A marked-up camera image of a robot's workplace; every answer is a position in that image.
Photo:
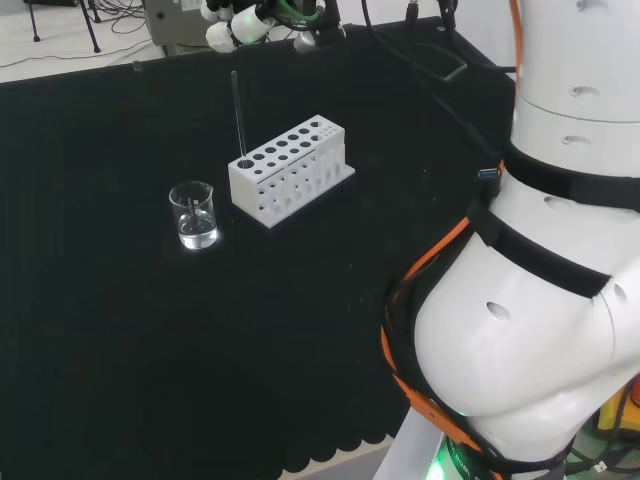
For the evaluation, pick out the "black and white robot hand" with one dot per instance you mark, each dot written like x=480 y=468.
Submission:
x=250 y=25

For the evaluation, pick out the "clear glass rod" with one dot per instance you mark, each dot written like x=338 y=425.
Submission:
x=239 y=115

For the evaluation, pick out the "white test tube rack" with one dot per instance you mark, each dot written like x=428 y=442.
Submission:
x=242 y=187

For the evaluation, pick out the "grey metal cabinet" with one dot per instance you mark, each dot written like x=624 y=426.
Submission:
x=170 y=25

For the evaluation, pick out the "black tripod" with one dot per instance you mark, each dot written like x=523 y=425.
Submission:
x=92 y=30

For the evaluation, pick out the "black flat adapter box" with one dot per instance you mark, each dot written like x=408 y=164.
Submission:
x=447 y=65

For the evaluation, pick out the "clear glass beaker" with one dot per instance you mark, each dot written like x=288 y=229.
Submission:
x=196 y=235

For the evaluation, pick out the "blue usb plug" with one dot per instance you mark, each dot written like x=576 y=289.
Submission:
x=490 y=174

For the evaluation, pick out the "black bench cloth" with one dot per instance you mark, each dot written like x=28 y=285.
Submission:
x=125 y=325

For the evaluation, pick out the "yellow stop button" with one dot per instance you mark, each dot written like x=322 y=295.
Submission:
x=607 y=415

